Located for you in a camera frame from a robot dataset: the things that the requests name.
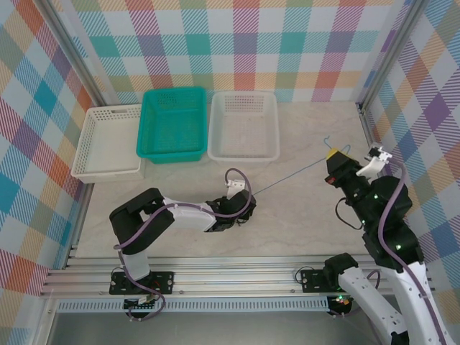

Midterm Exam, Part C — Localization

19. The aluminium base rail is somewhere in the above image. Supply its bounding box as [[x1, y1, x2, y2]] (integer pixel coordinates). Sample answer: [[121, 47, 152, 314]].
[[39, 254, 436, 298]]

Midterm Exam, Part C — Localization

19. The white shallow perforated basket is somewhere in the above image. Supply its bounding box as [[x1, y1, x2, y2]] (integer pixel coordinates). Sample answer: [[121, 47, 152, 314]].
[[70, 104, 147, 185]]

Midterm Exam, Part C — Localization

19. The aluminium frame post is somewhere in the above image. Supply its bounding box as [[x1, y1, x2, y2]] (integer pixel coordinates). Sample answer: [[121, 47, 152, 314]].
[[355, 0, 431, 112], [42, 0, 116, 106], [34, 296, 60, 345]]

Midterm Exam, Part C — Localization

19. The teal plastic basket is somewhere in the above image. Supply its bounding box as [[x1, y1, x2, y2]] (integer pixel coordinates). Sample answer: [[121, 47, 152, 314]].
[[135, 87, 208, 165]]

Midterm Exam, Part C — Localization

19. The white slotted cable duct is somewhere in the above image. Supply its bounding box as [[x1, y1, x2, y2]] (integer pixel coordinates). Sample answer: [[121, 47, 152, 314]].
[[56, 296, 332, 313]]

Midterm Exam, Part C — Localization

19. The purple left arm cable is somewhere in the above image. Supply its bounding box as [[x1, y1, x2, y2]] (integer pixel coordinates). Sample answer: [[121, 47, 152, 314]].
[[114, 167, 253, 323]]

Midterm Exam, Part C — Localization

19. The white deep plastic basket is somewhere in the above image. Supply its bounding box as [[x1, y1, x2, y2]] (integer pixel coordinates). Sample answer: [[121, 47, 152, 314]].
[[207, 91, 280, 162]]

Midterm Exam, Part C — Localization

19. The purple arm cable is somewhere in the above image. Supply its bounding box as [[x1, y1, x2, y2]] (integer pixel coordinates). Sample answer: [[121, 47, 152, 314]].
[[330, 157, 450, 345], [114, 167, 253, 323]]

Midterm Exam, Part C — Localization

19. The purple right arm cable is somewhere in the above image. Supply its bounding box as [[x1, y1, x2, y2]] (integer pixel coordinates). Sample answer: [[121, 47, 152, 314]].
[[330, 157, 450, 345]]

